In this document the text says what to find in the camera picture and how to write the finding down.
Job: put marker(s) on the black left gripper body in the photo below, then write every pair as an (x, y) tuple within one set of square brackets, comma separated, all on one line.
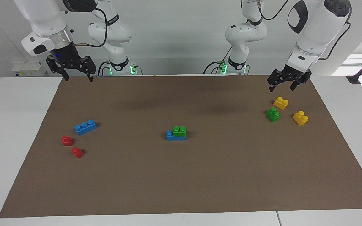
[(295, 72)]

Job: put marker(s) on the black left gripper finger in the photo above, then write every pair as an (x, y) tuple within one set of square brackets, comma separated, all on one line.
[(302, 78), (275, 78)]

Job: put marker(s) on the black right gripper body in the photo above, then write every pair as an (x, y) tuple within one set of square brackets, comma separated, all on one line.
[(66, 56)]

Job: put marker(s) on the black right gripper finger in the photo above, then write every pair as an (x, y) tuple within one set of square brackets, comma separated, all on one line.
[(55, 66), (89, 66)]

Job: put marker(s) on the green two-stud block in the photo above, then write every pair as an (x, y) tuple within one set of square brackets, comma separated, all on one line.
[(272, 115), (179, 131)]

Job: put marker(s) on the blue three-stud block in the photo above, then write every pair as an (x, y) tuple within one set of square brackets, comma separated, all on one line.
[(85, 128), (174, 137)]

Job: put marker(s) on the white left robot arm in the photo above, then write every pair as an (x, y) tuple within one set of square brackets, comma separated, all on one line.
[(313, 28)]

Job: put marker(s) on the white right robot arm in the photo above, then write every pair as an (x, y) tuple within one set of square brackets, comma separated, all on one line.
[(46, 18)]

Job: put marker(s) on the yellow two-stud block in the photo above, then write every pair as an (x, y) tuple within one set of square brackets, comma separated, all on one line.
[(281, 103), (300, 118)]

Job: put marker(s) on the red one-stud block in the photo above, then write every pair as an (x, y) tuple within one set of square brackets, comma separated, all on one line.
[(67, 141), (77, 153)]

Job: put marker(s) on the white socket box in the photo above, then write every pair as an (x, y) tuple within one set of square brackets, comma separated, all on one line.
[(27, 69)]

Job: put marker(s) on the brown table mat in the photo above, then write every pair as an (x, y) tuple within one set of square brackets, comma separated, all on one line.
[(181, 179)]

